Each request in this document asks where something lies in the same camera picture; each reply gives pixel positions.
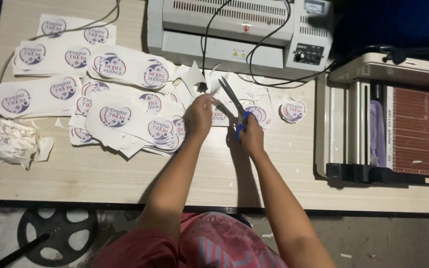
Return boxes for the black spoked wheel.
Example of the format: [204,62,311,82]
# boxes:
[17,207,98,267]

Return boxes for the black cable bundle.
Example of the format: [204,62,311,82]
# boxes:
[343,44,429,66]

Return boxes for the white laminator machine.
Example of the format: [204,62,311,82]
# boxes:
[147,0,335,81]

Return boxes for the person's right hand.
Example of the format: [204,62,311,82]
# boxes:
[237,112,266,158]

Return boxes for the black looped cable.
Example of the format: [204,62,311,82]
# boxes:
[246,0,340,88]

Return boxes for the printed sticker paper piece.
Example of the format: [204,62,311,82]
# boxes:
[210,98,238,128]

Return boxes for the black rod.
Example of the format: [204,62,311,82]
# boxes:
[0,232,51,268]

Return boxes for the heap of white paper offcuts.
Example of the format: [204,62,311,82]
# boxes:
[173,61,314,114]

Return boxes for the purple plastic film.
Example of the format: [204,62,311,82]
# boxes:
[370,100,387,167]

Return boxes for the black power cable with plug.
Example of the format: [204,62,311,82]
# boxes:
[200,0,234,94]

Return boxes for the person's red patterned clothing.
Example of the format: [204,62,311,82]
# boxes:
[91,211,290,268]

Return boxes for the paper cutter with brown board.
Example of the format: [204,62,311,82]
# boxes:
[313,52,429,187]

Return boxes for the pile of printed sticker sheets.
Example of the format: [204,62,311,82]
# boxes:
[0,14,188,158]

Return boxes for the person's left hand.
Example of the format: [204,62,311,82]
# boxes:
[183,93,220,141]

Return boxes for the round cut sticker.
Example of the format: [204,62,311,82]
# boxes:
[245,106,273,129]

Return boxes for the blue handled scissors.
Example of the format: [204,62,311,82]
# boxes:
[218,76,255,143]

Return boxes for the stack of round cut stickers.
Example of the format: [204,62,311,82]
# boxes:
[279,99,308,124]

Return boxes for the dark blue cloth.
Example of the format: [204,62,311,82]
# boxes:
[332,0,429,56]

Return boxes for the crumpled white paper scraps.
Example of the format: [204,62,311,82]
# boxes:
[0,119,55,170]

